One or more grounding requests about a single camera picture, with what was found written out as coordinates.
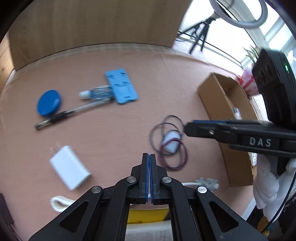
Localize pink table cloth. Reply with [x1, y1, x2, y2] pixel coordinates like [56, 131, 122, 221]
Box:
[0, 45, 257, 241]

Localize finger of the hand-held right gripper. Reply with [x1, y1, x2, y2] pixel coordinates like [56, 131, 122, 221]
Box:
[185, 122, 281, 145]
[193, 119, 273, 128]

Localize white charger plug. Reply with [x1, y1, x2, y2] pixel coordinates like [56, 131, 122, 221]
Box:
[48, 142, 92, 191]

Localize black cable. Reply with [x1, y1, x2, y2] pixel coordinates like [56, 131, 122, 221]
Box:
[260, 178, 296, 233]

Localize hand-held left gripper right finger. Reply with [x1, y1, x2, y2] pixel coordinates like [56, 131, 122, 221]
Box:
[150, 153, 269, 241]

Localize dark elastic hair ties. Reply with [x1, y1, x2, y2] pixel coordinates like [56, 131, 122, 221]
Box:
[149, 115, 188, 171]

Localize light oak laminate board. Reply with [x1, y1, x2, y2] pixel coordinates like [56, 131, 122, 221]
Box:
[8, 0, 193, 71]

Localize blue card holder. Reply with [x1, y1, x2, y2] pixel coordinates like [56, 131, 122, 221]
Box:
[105, 69, 139, 105]

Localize cardboard box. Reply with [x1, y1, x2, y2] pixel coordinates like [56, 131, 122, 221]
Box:
[197, 72, 260, 187]

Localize clear pen black grip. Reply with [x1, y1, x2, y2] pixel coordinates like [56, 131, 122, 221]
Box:
[34, 98, 114, 130]

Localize red white flower pot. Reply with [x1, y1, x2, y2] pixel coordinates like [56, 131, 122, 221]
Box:
[236, 68, 260, 96]

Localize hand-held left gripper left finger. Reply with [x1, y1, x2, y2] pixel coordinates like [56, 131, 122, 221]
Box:
[29, 153, 150, 241]

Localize pine wood panel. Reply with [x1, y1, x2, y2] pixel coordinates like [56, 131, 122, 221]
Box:
[0, 35, 14, 93]

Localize black tripod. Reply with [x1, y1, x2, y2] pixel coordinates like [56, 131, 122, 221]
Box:
[178, 16, 216, 54]

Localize yellow packet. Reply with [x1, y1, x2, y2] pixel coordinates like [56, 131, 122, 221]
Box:
[127, 208, 171, 224]

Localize blue round lid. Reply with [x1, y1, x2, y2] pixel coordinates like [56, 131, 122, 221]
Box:
[37, 90, 62, 117]

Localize small clear blue bottle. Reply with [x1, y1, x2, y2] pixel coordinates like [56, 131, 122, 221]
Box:
[79, 85, 114, 100]

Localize small white block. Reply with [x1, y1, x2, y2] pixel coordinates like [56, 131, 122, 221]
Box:
[162, 131, 182, 153]

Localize person's right hand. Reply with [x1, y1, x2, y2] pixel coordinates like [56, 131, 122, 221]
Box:
[253, 154, 296, 218]

